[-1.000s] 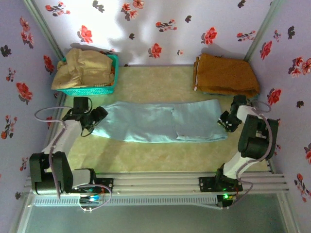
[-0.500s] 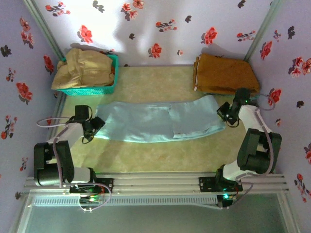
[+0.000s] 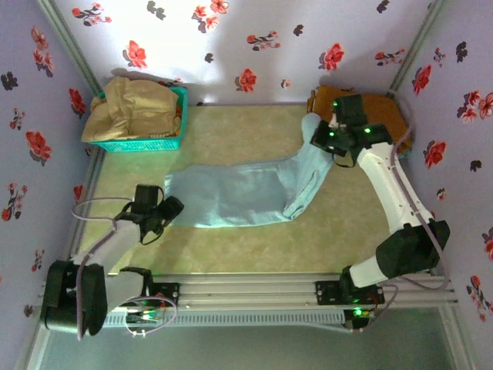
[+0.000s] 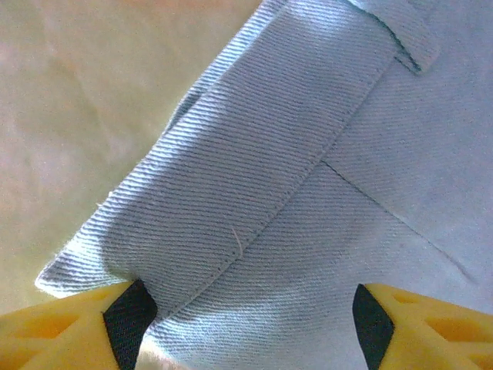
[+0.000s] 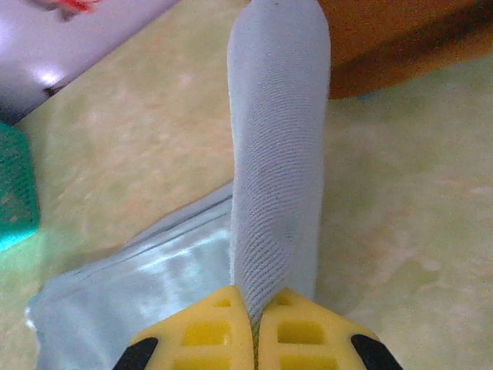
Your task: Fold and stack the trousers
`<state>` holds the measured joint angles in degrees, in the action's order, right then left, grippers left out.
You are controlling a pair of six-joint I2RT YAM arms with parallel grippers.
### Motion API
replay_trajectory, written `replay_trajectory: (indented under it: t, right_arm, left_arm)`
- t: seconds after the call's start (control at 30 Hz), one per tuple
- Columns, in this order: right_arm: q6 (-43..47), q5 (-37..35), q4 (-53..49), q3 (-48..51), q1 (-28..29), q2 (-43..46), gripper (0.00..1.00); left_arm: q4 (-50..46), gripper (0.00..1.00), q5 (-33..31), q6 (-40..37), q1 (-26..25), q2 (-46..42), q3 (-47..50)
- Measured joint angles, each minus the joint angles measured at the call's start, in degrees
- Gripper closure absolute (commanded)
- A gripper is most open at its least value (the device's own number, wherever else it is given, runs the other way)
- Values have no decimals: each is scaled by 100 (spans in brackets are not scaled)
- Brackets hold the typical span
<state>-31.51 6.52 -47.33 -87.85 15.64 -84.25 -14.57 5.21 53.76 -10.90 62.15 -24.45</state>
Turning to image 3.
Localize aluminium corner post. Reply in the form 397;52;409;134
36;0;107;99
387;0;448;99

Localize teal plastic basket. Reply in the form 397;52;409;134
87;85;189;153

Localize circuit board with lights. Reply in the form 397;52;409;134
344;306;377;321
126;308;163;325

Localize grey looped cable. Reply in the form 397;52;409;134
125;295;179;337

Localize grey slotted cable duct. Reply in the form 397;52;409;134
103;310;346;328

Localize crumpled beige trousers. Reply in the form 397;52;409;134
80;76;182;143

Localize aluminium rail frame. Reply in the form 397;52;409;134
38;271;459;309

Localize folded mustard brown trousers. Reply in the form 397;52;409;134
306;84;412;155

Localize light blue trousers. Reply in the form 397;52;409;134
163;113;336;229

